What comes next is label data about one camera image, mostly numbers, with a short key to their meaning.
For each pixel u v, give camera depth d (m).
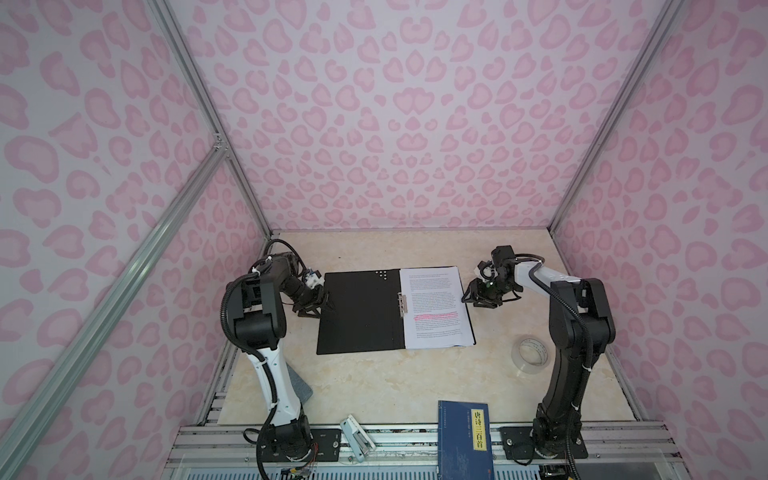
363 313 0.96
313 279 0.95
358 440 0.72
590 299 0.55
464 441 0.73
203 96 0.82
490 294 0.88
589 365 0.55
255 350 0.56
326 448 0.73
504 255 0.84
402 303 0.98
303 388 0.80
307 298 0.87
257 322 0.56
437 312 0.98
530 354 0.88
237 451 0.74
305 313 0.90
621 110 0.84
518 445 0.73
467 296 0.95
